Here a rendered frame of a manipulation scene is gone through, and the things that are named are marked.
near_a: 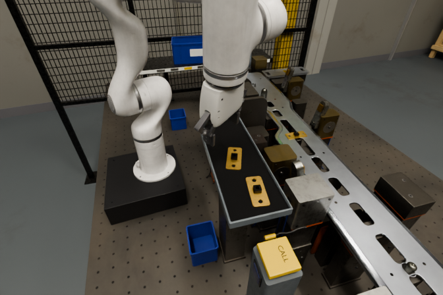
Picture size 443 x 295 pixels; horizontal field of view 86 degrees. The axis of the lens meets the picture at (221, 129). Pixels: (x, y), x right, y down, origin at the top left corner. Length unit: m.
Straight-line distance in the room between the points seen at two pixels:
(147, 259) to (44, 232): 1.32
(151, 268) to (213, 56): 0.79
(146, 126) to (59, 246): 1.33
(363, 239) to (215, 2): 0.66
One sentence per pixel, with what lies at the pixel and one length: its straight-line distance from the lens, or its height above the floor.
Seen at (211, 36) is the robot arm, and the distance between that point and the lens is 0.39.
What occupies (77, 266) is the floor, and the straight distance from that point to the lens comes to 1.97.
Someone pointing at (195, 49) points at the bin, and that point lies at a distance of 1.58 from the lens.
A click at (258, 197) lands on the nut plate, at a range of 0.55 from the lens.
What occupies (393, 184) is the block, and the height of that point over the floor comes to 1.03.
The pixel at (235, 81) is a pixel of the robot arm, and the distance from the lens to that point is 0.43.
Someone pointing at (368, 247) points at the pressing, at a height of 1.00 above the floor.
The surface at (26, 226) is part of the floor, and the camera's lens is 2.35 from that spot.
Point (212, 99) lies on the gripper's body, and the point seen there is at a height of 1.37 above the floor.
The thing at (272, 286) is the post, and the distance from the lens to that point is 0.50.
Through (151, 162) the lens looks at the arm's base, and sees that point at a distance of 1.06.
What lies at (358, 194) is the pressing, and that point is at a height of 1.00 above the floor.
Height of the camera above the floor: 1.59
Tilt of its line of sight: 36 degrees down
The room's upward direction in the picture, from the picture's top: straight up
